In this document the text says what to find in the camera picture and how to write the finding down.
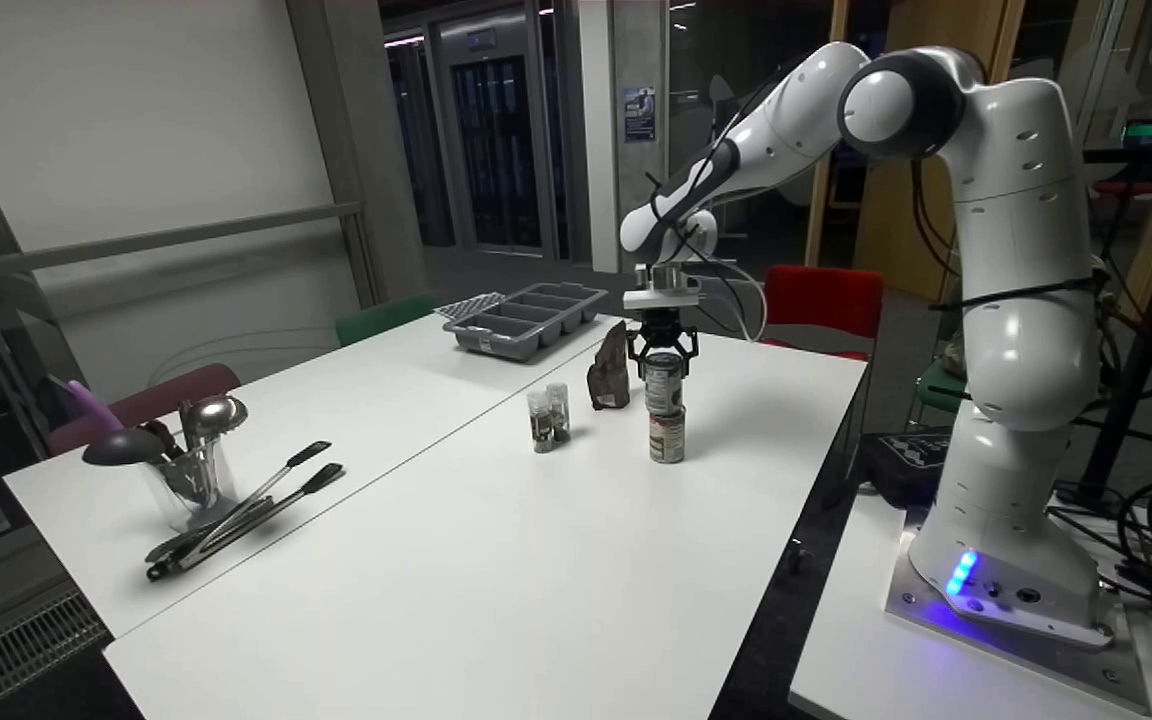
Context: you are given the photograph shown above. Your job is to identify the red chair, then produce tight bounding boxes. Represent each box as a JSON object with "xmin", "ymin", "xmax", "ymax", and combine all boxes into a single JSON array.
[{"xmin": 764, "ymin": 263, "xmax": 883, "ymax": 360}]

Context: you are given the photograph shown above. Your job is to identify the brown paper bag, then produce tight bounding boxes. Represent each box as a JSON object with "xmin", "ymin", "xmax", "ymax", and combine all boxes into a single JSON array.
[{"xmin": 587, "ymin": 324, "xmax": 630, "ymax": 414}]

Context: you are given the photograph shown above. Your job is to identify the black tripod stand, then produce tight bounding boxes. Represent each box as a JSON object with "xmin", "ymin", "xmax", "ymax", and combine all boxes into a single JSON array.
[{"xmin": 1067, "ymin": 125, "xmax": 1152, "ymax": 518}]

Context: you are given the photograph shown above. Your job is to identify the tin can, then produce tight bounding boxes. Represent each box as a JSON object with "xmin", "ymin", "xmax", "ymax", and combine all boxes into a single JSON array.
[
  {"xmin": 641, "ymin": 351, "xmax": 690, "ymax": 416},
  {"xmin": 650, "ymin": 414, "xmax": 684, "ymax": 466}
]

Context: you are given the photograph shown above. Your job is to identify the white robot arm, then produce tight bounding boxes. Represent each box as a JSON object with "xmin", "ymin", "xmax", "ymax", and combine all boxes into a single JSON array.
[{"xmin": 621, "ymin": 42, "xmax": 1113, "ymax": 650}]

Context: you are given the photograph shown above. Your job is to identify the grey cutlery tray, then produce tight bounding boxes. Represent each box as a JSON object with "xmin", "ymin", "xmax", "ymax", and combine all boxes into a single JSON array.
[{"xmin": 446, "ymin": 279, "xmax": 605, "ymax": 366}]

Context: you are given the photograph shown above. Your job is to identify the green chair far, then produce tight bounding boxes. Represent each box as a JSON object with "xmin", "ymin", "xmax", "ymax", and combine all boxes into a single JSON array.
[{"xmin": 336, "ymin": 297, "xmax": 436, "ymax": 348}]

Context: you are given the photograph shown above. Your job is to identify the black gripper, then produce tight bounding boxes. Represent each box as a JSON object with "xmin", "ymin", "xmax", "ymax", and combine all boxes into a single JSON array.
[{"xmin": 623, "ymin": 307, "xmax": 701, "ymax": 366}]

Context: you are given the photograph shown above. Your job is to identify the maroon chair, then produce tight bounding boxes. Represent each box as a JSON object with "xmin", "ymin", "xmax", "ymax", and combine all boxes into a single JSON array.
[{"xmin": 48, "ymin": 366, "xmax": 241, "ymax": 454}]

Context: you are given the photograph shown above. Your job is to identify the small glass jar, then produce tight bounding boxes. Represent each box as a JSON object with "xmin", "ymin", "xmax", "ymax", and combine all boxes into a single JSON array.
[{"xmin": 528, "ymin": 385, "xmax": 574, "ymax": 454}]

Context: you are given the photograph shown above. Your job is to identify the black tongs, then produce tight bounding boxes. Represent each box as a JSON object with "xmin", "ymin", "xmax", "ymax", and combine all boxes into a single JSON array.
[{"xmin": 145, "ymin": 441, "xmax": 346, "ymax": 579}]

